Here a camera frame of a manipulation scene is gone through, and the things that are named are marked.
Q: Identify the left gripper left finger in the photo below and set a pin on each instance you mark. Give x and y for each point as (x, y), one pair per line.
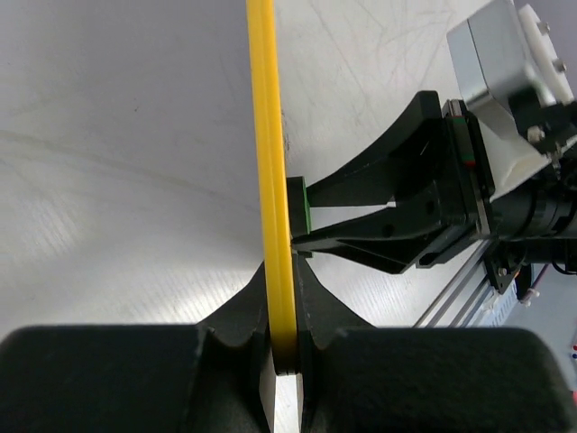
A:
(213, 376)

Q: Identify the green whiteboard eraser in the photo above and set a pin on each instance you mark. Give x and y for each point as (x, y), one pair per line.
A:
(298, 207)

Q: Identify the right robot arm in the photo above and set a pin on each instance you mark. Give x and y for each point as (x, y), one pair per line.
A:
(534, 223)

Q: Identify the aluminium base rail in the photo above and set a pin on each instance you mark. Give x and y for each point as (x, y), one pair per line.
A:
(469, 300)

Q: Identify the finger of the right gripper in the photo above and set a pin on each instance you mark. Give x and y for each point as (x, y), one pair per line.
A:
(388, 241)
(383, 170)

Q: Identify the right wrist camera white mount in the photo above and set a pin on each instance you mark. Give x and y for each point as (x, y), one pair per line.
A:
(497, 53)

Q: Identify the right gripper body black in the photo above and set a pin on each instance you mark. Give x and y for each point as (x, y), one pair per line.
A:
(442, 208)

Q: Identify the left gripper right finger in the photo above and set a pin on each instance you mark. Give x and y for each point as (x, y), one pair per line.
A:
(354, 377)

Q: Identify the yellow-framed small whiteboard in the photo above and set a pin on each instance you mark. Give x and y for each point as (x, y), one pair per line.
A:
(277, 254)

